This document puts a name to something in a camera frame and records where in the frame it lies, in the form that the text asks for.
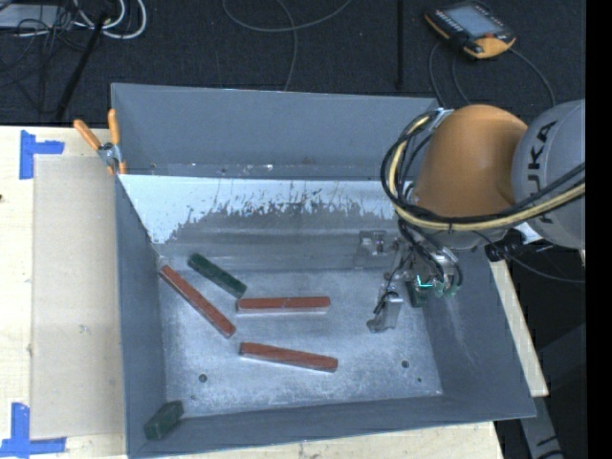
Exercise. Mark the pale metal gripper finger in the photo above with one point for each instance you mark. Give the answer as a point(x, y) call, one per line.
point(388, 310)
point(370, 249)

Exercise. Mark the red-brown flat block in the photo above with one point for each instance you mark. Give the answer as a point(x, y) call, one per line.
point(288, 356)
point(197, 300)
point(284, 303)

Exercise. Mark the grey metal bin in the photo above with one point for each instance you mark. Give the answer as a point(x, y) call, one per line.
point(296, 385)

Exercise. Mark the dark green flat block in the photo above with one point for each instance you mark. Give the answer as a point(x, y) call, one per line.
point(164, 420)
point(217, 274)

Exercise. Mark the pale wood flat board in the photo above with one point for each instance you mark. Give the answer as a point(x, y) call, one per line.
point(76, 280)

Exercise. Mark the black cylinder on white bracket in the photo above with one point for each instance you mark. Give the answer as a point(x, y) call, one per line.
point(499, 250)

